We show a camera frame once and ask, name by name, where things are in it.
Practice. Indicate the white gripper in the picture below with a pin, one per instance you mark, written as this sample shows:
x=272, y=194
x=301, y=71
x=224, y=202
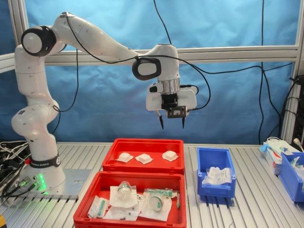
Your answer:
x=153, y=102

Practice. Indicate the white gauze bandage pack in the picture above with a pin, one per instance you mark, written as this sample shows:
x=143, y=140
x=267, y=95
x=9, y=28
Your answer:
x=213, y=171
x=207, y=181
x=143, y=158
x=124, y=157
x=169, y=155
x=224, y=178

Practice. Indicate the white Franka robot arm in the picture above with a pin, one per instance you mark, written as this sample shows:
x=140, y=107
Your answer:
x=35, y=95

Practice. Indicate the red plastic crate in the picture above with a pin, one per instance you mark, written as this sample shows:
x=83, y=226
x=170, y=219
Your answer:
x=104, y=180
x=142, y=145

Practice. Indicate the blue plastic storage bin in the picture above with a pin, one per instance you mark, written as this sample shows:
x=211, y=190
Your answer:
x=288, y=175
x=213, y=154

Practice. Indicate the green tube in clear pouch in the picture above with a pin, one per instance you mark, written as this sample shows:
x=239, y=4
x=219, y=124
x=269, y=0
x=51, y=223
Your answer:
x=159, y=191

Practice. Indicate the thin green-tipped syringe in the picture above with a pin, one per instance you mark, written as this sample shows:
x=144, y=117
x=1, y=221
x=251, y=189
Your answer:
x=177, y=202

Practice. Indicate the breathing filter in clear pouch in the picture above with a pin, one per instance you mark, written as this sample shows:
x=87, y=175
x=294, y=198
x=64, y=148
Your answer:
x=155, y=203
x=124, y=191

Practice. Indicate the flat white paper pouch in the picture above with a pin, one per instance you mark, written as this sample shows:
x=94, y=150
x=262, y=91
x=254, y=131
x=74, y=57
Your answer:
x=118, y=213

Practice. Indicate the blue backdrop cloth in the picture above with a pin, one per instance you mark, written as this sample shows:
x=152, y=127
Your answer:
x=213, y=23

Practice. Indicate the white face mask carton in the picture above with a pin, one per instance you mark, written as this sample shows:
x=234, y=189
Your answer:
x=273, y=162

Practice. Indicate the clear pouch with green needle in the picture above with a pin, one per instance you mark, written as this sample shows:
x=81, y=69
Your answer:
x=102, y=206

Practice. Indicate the small clear syringe pouch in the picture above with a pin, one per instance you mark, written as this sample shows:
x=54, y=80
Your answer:
x=93, y=207

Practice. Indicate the white power plug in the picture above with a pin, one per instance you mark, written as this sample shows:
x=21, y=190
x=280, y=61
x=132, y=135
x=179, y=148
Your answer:
x=296, y=141

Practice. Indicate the black equipment rack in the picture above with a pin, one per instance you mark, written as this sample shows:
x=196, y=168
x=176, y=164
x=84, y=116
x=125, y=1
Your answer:
x=300, y=123

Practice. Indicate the white packs in bin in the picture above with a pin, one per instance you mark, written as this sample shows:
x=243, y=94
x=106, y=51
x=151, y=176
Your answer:
x=298, y=166

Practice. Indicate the small red cap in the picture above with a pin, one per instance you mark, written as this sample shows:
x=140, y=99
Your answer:
x=27, y=161

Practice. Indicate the yellow object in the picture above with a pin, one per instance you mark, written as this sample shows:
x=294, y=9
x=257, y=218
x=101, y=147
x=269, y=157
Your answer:
x=2, y=222

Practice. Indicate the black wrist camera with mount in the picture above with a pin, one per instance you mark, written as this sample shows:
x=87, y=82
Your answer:
x=177, y=112

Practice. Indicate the aluminium horizontal frame rail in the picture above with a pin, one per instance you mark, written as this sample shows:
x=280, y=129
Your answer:
x=237, y=53

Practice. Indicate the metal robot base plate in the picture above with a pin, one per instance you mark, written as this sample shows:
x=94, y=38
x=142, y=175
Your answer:
x=76, y=183

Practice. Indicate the aluminium frame post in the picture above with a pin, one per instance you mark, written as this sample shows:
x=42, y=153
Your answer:
x=300, y=28
x=21, y=23

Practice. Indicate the aluminium side frame rail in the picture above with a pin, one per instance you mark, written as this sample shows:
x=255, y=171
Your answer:
x=7, y=63

